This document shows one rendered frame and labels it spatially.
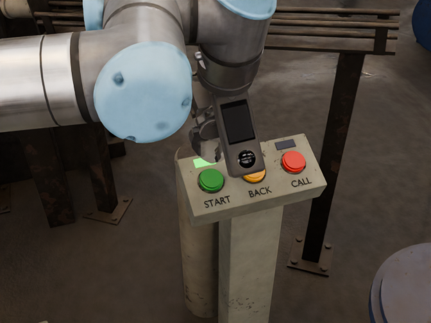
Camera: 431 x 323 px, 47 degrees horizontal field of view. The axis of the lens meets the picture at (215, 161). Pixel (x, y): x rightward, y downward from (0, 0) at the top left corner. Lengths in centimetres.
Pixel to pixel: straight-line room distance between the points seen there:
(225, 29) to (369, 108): 164
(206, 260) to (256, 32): 73
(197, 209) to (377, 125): 133
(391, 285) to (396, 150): 104
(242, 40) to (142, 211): 114
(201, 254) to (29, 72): 81
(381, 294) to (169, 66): 66
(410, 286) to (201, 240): 44
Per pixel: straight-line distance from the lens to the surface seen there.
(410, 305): 94
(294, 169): 85
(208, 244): 111
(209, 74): 58
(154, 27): 41
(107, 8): 49
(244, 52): 54
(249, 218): 87
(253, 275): 101
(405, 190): 178
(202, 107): 65
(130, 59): 37
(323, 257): 150
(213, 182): 81
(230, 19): 51
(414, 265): 99
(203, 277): 121
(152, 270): 146
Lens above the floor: 117
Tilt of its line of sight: 41 degrees down
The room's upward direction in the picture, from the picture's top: straight up
